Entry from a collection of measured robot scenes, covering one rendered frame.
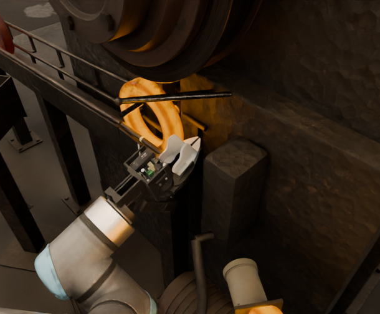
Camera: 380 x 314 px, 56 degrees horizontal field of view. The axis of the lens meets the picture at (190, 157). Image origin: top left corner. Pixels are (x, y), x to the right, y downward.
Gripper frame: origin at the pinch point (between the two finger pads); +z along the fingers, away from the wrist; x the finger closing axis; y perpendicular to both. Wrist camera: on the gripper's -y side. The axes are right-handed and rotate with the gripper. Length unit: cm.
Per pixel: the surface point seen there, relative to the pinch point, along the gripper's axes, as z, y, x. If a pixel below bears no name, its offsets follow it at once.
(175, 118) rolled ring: 0.3, 4.8, 4.6
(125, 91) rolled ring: -1.4, 6.4, 18.3
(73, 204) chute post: -29, -68, 68
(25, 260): -56, -60, 56
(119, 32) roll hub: -3.7, 29.5, 2.6
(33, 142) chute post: -23, -71, 118
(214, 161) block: -3.0, 6.3, -9.3
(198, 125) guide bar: 3.8, 0.2, 2.8
